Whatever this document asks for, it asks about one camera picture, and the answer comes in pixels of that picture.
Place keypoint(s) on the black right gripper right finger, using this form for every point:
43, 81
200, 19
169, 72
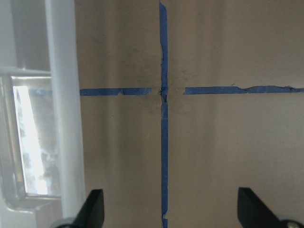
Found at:
252, 212

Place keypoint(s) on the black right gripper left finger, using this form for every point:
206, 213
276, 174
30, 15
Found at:
91, 214

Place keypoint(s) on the clear plastic box lid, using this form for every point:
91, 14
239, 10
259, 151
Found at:
42, 182

